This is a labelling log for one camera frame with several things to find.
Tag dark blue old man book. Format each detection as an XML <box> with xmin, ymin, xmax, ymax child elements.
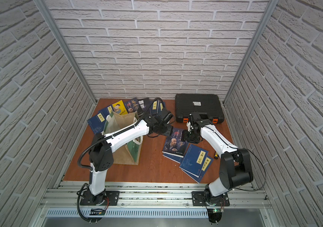
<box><xmin>162</xmin><ymin>128</ymin><xmax>189</xmax><ymax>158</ymax></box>

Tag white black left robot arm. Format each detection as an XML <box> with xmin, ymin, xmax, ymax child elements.
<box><xmin>77</xmin><ymin>108</ymin><xmax>173</xmax><ymax>196</ymax></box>

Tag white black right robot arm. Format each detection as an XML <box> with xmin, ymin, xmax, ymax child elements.
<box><xmin>182</xmin><ymin>112</ymin><xmax>253</xmax><ymax>199</ymax></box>

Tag blue book yellow label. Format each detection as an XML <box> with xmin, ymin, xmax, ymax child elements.
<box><xmin>157</xmin><ymin>100</ymin><xmax>165</xmax><ymax>113</ymax></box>
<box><xmin>150</xmin><ymin>100</ymin><xmax>160</xmax><ymax>115</ymax></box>

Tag blue book yellow label rightmost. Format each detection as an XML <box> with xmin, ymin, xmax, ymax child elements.
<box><xmin>157</xmin><ymin>100</ymin><xmax>165</xmax><ymax>113</ymax></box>

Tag black plastic tool case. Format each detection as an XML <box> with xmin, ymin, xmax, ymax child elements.
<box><xmin>175</xmin><ymin>93</ymin><xmax>225</xmax><ymax>124</ymax></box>

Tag black cover book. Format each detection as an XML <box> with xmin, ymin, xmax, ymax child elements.
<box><xmin>137</xmin><ymin>98</ymin><xmax>151</xmax><ymax>114</ymax></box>

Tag dark portrait book gold title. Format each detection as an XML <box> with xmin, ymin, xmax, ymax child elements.
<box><xmin>124</xmin><ymin>97</ymin><xmax>143</xmax><ymax>115</ymax></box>

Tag yellow cartoon cover book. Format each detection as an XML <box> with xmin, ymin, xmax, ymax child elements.
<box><xmin>112</xmin><ymin>100</ymin><xmax>128</xmax><ymax>115</ymax></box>

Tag blue book beside yellow book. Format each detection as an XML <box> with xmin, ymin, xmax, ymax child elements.
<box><xmin>99</xmin><ymin>105</ymin><xmax>114</xmax><ymax>119</ymax></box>

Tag black corrugated cable conduit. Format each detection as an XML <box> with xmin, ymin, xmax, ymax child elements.
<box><xmin>77</xmin><ymin>97</ymin><xmax>165</xmax><ymax>171</ymax></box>

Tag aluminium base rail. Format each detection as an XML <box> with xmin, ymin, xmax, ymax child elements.
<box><xmin>40</xmin><ymin>181</ymin><xmax>271</xmax><ymax>218</ymax></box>

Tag aluminium frame post right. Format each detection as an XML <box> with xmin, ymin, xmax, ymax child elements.
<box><xmin>223</xmin><ymin>0</ymin><xmax>279</xmax><ymax>106</ymax></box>

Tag aluminium frame post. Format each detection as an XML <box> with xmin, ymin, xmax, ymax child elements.
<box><xmin>223</xmin><ymin>0</ymin><xmax>279</xmax><ymax>106</ymax></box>
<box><xmin>34</xmin><ymin>0</ymin><xmax>97</xmax><ymax>105</ymax></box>

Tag aluminium frame post left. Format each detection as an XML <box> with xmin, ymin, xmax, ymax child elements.
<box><xmin>34</xmin><ymin>0</ymin><xmax>97</xmax><ymax>105</ymax></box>

